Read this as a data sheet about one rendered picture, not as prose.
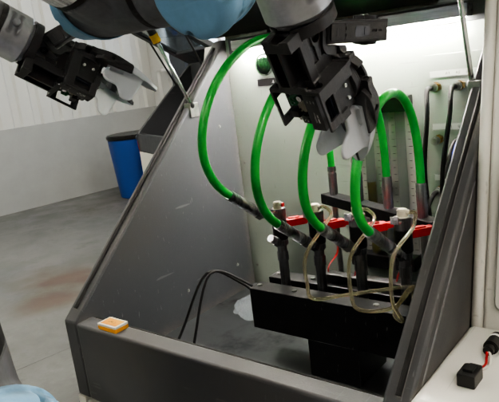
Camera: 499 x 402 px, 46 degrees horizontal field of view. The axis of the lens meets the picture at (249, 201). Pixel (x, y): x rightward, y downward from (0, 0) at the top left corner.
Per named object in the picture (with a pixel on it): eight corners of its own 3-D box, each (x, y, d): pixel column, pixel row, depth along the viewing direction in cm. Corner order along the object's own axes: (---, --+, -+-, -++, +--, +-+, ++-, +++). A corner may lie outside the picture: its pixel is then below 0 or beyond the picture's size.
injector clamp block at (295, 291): (258, 360, 112) (248, 286, 109) (287, 338, 119) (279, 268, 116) (430, 407, 91) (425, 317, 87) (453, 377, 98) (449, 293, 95)
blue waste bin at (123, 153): (107, 197, 731) (97, 136, 713) (148, 187, 769) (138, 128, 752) (132, 202, 686) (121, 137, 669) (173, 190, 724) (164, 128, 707)
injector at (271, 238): (272, 321, 109) (259, 212, 104) (287, 310, 113) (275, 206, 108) (285, 323, 107) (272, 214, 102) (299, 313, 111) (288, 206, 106)
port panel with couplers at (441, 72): (425, 216, 115) (416, 57, 108) (431, 212, 118) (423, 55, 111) (493, 221, 107) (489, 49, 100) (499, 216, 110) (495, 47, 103)
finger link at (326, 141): (320, 179, 74) (297, 121, 68) (345, 149, 76) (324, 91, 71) (340, 183, 72) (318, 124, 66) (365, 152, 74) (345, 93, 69)
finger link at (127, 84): (150, 114, 97) (95, 95, 94) (157, 84, 99) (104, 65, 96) (155, 106, 94) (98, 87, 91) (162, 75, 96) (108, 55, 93)
